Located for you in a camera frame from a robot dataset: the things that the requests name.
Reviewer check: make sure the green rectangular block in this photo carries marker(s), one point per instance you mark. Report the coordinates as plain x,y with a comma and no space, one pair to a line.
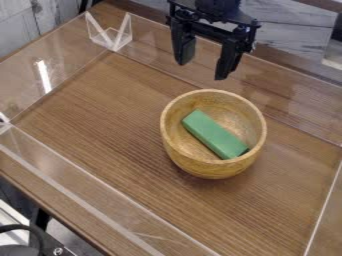
222,142

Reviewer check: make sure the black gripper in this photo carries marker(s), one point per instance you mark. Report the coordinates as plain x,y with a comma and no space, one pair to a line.
215,19

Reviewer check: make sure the black metal base bracket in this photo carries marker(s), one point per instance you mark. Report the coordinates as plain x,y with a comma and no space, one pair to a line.
54,248

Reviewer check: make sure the clear acrylic tray wall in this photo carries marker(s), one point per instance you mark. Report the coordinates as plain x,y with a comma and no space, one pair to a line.
82,147

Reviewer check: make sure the brown wooden bowl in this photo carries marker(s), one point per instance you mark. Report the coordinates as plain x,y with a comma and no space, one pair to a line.
233,112

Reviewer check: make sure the black table leg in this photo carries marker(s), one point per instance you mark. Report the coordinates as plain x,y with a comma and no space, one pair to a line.
39,223

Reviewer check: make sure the clear acrylic corner bracket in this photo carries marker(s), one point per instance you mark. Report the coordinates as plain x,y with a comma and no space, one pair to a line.
111,38

